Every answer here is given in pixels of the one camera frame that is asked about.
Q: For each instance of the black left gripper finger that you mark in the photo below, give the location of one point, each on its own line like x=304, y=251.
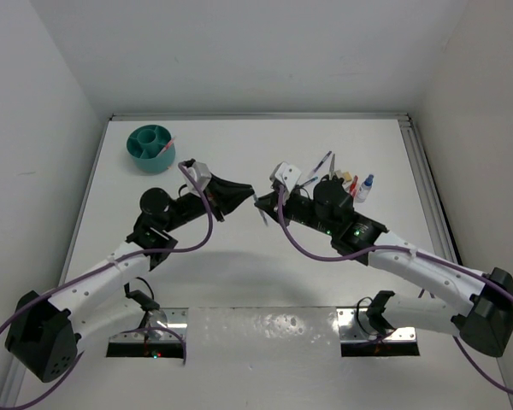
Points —
x=226, y=187
x=230, y=200

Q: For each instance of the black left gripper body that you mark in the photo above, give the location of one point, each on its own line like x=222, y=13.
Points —
x=194, y=207

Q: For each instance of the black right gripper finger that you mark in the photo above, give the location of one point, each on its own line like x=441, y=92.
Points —
x=271, y=200
x=272, y=211

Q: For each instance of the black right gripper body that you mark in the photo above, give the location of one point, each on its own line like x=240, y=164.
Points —
x=308, y=216

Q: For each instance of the blue and white pen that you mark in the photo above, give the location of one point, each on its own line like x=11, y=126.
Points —
x=261, y=213

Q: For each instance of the red and white pen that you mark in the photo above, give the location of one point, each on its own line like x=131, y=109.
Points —
x=167, y=145

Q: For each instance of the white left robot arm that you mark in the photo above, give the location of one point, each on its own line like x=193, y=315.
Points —
x=49, y=332

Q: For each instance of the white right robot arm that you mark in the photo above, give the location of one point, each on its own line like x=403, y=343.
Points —
x=472, y=305

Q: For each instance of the blue syringe pen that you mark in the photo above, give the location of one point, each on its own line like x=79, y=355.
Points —
x=308, y=182

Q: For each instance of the red gel pen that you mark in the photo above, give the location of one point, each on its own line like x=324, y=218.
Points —
x=353, y=187

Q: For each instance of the blue cap glue bottle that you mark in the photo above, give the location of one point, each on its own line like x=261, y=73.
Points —
x=364, y=188

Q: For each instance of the purple pen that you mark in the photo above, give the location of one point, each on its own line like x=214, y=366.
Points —
x=317, y=167

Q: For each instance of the teal round organizer container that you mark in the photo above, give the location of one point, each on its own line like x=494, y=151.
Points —
x=144, y=145

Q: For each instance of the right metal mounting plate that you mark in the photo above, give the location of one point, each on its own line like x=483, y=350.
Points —
x=354, y=328

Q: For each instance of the metal mounting plate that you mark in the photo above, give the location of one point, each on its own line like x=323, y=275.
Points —
x=168, y=326
x=354, y=328

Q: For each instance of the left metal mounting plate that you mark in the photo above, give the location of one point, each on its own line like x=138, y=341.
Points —
x=168, y=326

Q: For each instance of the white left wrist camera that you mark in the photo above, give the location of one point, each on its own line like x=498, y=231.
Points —
x=200, y=173

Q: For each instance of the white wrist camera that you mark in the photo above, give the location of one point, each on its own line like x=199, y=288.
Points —
x=285, y=174
x=200, y=173

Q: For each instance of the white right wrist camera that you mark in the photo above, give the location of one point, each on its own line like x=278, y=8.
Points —
x=285, y=174

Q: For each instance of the aluminium frame rail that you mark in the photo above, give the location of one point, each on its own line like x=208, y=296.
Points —
x=442, y=238

